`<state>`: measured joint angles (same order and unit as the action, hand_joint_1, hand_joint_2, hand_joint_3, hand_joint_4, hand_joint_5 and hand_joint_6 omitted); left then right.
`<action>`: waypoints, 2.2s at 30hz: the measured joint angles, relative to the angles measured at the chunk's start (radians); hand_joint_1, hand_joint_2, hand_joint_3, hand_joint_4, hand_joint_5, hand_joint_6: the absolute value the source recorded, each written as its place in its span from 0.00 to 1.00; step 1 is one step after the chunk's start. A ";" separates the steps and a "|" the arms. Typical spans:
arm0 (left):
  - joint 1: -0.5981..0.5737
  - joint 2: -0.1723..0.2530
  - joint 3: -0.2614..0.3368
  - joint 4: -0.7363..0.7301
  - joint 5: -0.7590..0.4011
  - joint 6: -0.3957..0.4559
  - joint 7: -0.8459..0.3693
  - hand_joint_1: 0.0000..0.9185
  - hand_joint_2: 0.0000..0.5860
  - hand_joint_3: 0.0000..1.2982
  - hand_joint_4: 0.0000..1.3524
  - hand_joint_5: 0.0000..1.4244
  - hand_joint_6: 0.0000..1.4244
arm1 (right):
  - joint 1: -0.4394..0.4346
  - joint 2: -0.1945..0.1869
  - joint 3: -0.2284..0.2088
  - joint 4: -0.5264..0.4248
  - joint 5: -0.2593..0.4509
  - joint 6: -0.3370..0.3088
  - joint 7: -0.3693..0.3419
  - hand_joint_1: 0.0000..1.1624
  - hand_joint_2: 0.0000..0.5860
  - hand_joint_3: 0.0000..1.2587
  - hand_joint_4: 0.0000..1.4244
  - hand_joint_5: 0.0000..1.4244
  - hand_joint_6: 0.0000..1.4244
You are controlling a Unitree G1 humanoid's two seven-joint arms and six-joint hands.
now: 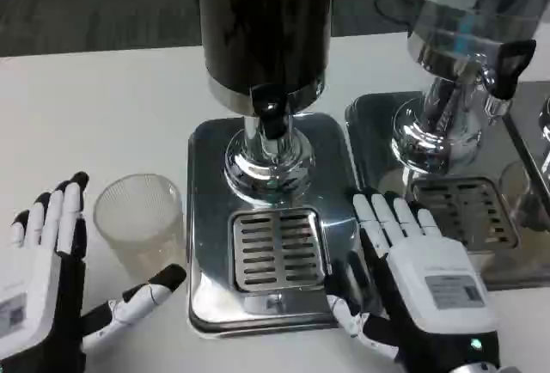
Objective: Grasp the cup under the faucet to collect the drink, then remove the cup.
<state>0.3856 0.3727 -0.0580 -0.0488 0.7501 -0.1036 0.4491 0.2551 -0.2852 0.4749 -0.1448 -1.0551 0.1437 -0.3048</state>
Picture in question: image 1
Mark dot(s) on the dark drink dispenser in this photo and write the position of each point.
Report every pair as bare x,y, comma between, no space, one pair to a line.
262,25

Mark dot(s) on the steel drip tray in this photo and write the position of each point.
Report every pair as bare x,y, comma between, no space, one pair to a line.
374,141
206,218

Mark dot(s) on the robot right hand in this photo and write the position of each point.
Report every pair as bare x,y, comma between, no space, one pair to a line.
429,278

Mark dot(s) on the steel slotted tray grid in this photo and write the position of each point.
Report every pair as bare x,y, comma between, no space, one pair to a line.
468,209
277,248

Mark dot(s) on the clear drink dispenser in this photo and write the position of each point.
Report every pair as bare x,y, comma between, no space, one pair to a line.
468,25

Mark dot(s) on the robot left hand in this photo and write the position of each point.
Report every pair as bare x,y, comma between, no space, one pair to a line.
38,287

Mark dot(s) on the clear ribbed glass cup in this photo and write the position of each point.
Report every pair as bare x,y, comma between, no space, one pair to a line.
139,227

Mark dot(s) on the black dispenser tap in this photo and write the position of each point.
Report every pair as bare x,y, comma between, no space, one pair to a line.
267,108

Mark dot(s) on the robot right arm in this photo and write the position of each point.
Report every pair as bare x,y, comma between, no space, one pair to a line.
479,368

